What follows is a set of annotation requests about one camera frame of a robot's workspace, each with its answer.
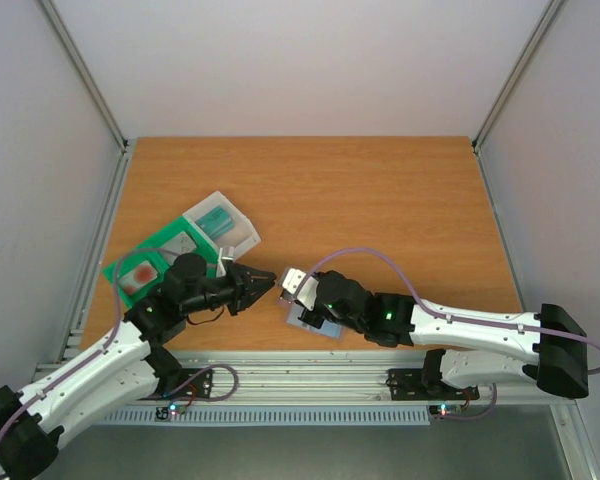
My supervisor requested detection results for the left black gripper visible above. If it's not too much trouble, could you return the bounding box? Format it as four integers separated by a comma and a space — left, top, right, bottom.
184, 261, 277, 316

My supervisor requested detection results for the blue card holder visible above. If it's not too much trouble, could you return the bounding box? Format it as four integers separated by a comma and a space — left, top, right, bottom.
278, 291, 343, 340

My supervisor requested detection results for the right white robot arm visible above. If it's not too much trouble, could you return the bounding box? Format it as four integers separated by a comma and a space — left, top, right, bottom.
282, 270, 589, 399

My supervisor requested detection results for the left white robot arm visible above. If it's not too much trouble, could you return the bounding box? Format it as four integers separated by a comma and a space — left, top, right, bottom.
0, 253, 276, 479

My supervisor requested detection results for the teal card stack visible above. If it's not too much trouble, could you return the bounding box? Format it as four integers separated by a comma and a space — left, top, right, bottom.
196, 206, 234, 240

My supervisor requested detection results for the grey card in tray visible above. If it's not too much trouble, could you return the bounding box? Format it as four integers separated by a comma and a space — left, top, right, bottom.
162, 231, 197, 255

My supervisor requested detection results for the red patterned card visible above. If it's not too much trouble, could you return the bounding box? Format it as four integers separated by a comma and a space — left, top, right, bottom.
118, 260, 158, 297

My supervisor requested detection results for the clear plastic bin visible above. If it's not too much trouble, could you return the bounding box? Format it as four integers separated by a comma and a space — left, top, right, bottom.
183, 191, 261, 259

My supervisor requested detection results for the green plastic tray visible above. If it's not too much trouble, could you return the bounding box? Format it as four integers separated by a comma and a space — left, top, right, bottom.
103, 211, 234, 307

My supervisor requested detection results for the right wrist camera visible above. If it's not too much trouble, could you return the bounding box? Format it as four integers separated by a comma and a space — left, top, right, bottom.
279, 267, 319, 311

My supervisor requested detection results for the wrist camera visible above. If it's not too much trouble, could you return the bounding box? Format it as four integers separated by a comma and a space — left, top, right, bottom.
216, 246, 235, 278
279, 267, 319, 311

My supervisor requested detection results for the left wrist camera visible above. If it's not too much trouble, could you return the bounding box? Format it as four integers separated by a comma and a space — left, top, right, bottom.
216, 246, 235, 278

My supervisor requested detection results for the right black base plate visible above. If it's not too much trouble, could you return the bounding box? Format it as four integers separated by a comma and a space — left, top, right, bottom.
385, 368, 480, 401

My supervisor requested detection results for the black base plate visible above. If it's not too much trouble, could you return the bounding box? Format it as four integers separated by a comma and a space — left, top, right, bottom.
148, 368, 213, 401
385, 368, 480, 401

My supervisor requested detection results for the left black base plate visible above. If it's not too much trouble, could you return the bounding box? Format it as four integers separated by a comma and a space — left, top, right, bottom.
148, 368, 213, 401

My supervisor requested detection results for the grey slotted cable duct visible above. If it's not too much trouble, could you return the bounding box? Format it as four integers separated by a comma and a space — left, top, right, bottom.
100, 405, 430, 428

